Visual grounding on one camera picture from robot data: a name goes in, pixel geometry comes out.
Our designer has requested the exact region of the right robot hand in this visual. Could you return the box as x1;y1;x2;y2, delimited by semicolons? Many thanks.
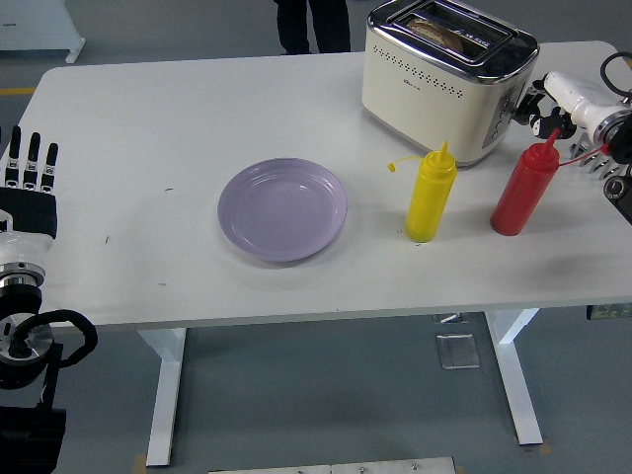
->
513;71;624;140

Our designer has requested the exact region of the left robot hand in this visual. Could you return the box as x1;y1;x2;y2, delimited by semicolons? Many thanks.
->
0;125;60;274

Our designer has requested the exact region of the cream and chrome toaster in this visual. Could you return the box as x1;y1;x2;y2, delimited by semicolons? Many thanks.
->
360;0;540;168

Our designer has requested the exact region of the bread slice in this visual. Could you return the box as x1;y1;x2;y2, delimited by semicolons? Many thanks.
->
407;18;465;50

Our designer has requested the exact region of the purple plate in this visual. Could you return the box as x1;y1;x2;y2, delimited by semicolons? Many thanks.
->
217;157;350;264

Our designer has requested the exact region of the clear floor plate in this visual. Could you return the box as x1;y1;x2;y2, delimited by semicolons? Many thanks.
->
435;333;481;370

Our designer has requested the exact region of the metal toast rack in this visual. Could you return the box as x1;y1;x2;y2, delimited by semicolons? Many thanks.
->
571;135;628;183

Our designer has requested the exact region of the red squeeze bottle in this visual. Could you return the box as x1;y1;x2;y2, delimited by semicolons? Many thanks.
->
489;128;614;237

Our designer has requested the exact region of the yellow squeeze bottle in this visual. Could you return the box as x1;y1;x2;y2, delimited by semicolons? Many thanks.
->
386;140;458;243

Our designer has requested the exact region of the white cabinet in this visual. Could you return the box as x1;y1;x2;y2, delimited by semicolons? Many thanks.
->
0;0;86;64

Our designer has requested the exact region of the table control panel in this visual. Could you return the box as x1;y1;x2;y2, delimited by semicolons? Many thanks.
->
586;304;632;321

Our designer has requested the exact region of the white table leg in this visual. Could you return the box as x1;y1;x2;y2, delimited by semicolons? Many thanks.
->
136;326;188;468
483;308;545;446

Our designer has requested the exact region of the person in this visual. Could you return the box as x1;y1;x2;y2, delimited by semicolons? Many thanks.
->
274;0;352;55

